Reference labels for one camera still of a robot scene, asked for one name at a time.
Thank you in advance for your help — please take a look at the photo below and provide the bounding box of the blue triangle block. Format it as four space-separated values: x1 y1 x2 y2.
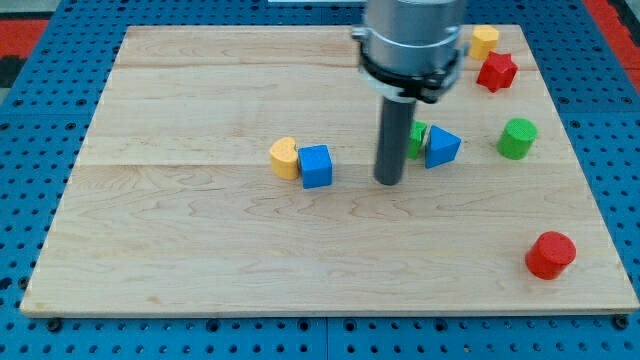
425 125 462 168

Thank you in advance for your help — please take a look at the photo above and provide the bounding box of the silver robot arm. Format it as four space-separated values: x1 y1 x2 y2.
351 0 468 104

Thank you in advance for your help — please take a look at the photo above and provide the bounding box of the blue cube block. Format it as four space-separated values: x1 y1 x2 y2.
298 144 333 189

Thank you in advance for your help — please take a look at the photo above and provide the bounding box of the yellow heart block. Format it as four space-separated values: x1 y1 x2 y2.
269 137 299 180

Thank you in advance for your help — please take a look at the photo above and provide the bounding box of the wooden board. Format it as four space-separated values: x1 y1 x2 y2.
21 25 639 318

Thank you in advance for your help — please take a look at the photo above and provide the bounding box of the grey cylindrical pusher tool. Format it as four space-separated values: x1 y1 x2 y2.
374 98 416 186

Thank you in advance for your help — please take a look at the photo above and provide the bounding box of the green star block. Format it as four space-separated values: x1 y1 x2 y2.
407 121 428 159

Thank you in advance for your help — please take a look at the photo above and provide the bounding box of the green cylinder block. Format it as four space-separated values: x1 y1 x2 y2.
496 118 538 160

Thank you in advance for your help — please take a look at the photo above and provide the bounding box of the red star block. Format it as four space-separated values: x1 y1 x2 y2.
476 51 519 93

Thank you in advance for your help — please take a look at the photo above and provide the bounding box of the yellow hexagon block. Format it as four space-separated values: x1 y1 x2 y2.
469 25 500 60

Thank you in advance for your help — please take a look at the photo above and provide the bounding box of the red cylinder block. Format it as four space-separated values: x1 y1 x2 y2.
525 231 577 280

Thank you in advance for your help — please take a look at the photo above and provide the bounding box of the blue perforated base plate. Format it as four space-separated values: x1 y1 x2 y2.
1 0 639 359

